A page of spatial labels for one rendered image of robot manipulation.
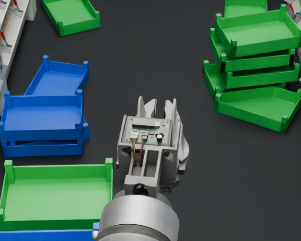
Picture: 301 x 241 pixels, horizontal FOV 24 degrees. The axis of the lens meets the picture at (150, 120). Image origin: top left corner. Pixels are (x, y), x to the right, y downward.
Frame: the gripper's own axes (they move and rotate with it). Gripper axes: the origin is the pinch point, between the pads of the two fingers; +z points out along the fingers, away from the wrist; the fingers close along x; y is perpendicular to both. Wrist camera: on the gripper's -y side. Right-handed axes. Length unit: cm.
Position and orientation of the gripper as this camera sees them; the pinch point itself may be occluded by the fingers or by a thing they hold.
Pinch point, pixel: (159, 111)
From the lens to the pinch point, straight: 96.2
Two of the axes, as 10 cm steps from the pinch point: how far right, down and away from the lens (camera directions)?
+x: -9.9, -0.8, 0.9
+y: 0.0, -7.2, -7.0
